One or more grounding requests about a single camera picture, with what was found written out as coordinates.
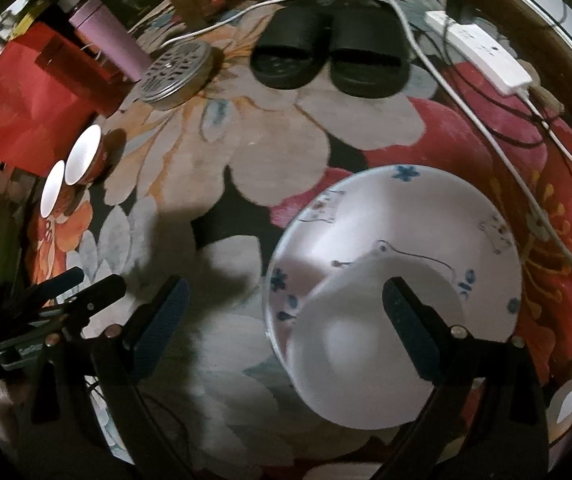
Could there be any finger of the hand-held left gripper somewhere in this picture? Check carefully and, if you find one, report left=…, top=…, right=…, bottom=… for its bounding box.
left=22, top=267, right=86, bottom=312
left=60, top=274, right=128, bottom=335

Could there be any floral rug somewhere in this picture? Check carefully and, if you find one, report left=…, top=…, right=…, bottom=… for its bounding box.
left=16, top=0, right=572, bottom=480

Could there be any pink bottle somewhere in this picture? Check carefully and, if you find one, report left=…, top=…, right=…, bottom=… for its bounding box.
left=68, top=0, right=153, bottom=82

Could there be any white charger cable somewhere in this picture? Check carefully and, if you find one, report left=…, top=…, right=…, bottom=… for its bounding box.
left=518, top=90, right=572, bottom=193

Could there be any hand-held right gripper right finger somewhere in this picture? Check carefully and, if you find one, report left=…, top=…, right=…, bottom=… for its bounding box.
left=376, top=276, right=552, bottom=480

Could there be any white bowl with red outside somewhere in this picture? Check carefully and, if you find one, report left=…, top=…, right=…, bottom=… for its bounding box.
left=40, top=161, right=88, bottom=218
left=286, top=252, right=467, bottom=431
left=63, top=125, right=113, bottom=186

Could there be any round perforated metal tin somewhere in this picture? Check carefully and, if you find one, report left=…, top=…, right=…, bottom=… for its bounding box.
left=139, top=41, right=213, bottom=110

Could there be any white power strip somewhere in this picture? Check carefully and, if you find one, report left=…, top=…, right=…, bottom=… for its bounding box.
left=425, top=10, right=534, bottom=96

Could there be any large bear print plate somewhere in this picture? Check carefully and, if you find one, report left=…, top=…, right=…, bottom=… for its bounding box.
left=264, top=164, right=523, bottom=363

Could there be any red paper bag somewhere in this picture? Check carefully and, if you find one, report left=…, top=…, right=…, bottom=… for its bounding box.
left=0, top=22, right=128, bottom=176

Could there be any black slipper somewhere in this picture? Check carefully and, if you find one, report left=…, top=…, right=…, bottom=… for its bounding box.
left=250, top=10, right=335, bottom=89
left=329, top=7, right=411, bottom=97

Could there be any black cable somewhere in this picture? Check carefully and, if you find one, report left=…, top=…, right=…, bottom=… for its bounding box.
left=441, top=0, right=572, bottom=181

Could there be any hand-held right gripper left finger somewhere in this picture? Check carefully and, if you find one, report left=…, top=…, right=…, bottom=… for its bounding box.
left=31, top=275, right=202, bottom=480

